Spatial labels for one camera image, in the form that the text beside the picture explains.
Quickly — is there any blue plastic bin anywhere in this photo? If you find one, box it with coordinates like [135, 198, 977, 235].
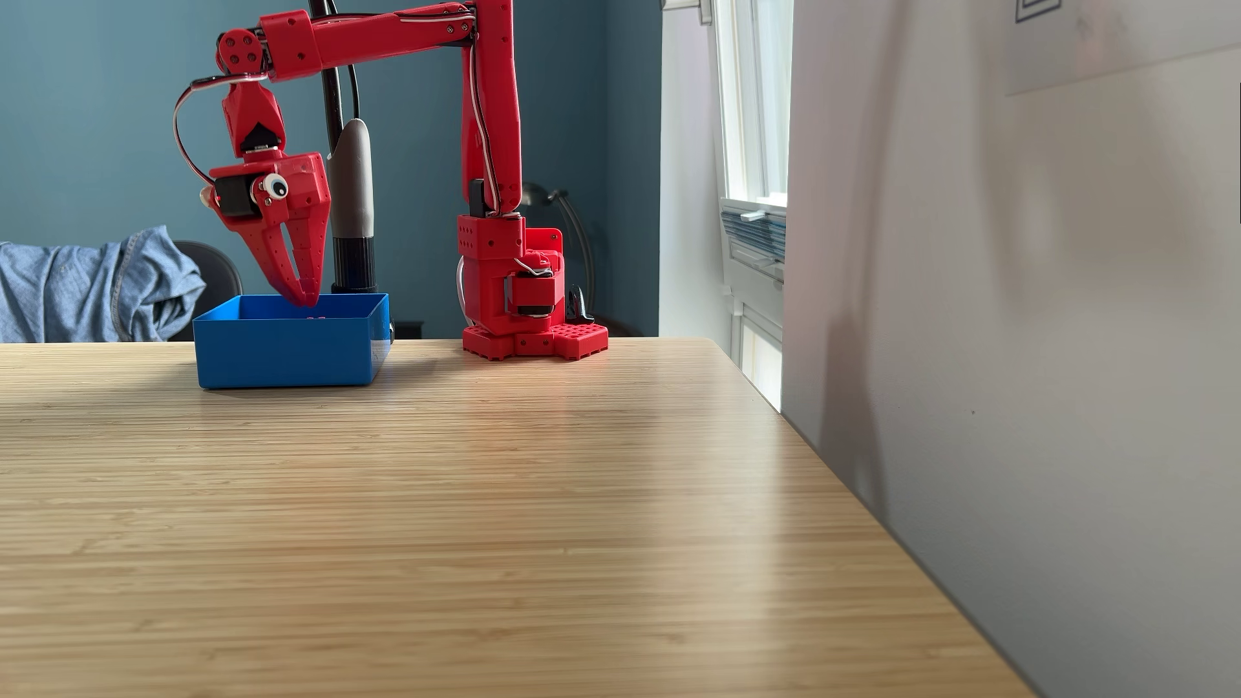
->
[192, 293, 393, 391]

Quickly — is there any grey black gooseneck stand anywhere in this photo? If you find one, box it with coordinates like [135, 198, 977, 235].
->
[308, 0, 378, 295]

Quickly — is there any black chair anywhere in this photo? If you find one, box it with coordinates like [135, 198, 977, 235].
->
[169, 240, 244, 343]

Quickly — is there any blue denim cloth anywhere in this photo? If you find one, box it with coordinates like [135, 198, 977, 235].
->
[0, 226, 207, 344]

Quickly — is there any white window sill heater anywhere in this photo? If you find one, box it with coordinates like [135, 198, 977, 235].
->
[719, 198, 789, 410]

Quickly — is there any white paper sheet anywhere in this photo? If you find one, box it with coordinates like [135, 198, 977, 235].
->
[1003, 0, 1241, 96]

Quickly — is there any black thin cable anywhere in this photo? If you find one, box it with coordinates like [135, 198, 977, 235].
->
[324, 0, 362, 122]

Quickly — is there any white window frame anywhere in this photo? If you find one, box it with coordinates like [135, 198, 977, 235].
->
[712, 0, 794, 209]

